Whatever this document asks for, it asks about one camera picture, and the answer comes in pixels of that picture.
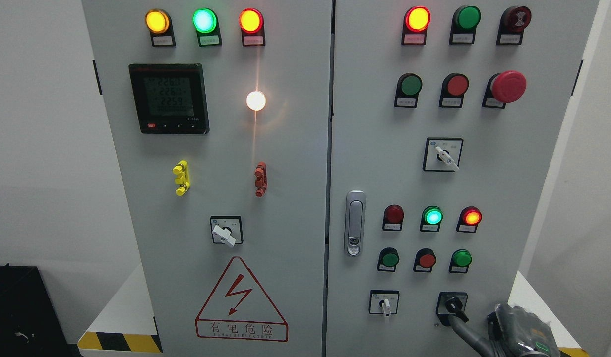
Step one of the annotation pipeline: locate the black rotary knob switch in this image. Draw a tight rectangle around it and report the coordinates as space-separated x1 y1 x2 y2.
435 292 469 327

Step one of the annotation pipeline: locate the grey electrical cabinet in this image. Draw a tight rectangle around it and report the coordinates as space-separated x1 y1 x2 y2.
82 0 600 357

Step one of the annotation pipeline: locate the red terminal connector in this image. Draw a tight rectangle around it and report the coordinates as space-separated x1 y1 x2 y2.
254 161 268 197

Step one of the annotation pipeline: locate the white lit indicator lamp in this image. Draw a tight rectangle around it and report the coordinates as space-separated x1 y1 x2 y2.
245 90 267 112

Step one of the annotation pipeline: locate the dark red lamp left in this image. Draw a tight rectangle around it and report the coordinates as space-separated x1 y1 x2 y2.
383 205 404 225

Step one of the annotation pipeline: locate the green push button lower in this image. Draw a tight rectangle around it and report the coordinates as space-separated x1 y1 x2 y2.
377 247 399 272

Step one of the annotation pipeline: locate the green push button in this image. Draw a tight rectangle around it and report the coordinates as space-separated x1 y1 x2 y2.
399 73 423 97
377 247 399 272

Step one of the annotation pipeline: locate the yellow terminal connector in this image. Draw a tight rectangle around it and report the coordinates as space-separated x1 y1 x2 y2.
172 160 190 196

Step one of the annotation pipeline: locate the green lit lamp middle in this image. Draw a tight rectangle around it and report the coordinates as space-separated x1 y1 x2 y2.
423 205 442 226

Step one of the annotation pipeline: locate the green push button upper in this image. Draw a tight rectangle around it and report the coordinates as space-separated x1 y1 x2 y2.
399 73 423 97

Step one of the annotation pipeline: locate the red push button lower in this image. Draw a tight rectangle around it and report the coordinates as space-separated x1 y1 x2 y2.
414 248 437 273

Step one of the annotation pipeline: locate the red push button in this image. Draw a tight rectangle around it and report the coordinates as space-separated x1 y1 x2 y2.
442 73 469 97
414 248 437 273

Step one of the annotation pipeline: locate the red electric hazard sign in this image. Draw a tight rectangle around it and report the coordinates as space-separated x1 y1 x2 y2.
196 256 288 343

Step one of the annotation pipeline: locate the black digital power meter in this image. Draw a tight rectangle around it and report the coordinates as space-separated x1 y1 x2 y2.
128 63 209 135

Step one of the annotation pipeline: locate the orange red indicator lamp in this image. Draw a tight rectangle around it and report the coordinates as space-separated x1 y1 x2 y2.
239 7 264 34

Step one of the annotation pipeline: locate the red lamp right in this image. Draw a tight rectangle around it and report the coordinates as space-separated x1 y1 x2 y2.
460 206 482 227

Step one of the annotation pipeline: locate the green lamp lower right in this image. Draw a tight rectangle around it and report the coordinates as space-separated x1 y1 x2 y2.
450 249 473 271

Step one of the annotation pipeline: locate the red push button upper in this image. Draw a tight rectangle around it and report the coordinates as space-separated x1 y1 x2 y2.
442 73 469 97

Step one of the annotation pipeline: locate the green lit indicator lamp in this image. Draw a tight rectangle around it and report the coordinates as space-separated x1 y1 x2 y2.
192 7 218 34

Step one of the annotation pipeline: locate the red lit lamp right door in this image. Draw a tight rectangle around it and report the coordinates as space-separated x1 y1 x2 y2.
404 6 431 33

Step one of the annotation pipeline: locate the yellow indicator lamp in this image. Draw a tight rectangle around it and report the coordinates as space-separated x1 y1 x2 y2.
145 8 171 34

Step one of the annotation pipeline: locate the red emergency stop button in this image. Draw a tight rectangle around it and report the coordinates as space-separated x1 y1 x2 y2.
490 70 527 103

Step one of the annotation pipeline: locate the green unlit lamp top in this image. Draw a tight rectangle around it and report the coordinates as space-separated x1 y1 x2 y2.
453 6 482 30

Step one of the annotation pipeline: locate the red buzzer alarm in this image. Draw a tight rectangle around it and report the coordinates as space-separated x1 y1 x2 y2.
500 6 532 33

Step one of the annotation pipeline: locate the black box lower left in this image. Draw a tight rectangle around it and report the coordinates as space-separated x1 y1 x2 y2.
0 264 71 357

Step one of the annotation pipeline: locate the silver door handle lock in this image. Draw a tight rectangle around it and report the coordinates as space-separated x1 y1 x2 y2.
344 190 366 257

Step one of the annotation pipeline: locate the white selector switch left door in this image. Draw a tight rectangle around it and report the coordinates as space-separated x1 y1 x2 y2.
209 216 244 248

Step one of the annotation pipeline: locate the white selector switch upper right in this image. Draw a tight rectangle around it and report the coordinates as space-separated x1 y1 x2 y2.
423 137 464 172

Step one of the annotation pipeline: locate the white selector switch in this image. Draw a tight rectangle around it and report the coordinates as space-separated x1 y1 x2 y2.
423 137 464 172
368 290 399 322

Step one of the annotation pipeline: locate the white selector switch lower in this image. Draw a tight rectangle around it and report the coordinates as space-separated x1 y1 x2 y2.
368 290 399 322

